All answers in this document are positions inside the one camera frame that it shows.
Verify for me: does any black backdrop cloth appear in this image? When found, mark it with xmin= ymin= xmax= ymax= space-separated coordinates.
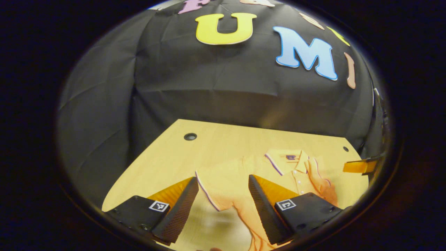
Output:
xmin=57 ymin=0 xmax=388 ymax=210

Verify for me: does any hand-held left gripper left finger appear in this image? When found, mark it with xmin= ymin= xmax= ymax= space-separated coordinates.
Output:
xmin=103 ymin=177 xmax=199 ymax=246

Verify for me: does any metal stand pole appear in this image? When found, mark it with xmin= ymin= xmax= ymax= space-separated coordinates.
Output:
xmin=374 ymin=88 xmax=388 ymax=126

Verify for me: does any orange polo T-shirt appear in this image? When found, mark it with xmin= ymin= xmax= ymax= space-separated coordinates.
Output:
xmin=195 ymin=149 xmax=338 ymax=251

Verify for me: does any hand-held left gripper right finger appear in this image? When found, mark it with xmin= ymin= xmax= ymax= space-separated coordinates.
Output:
xmin=248 ymin=174 xmax=351 ymax=245

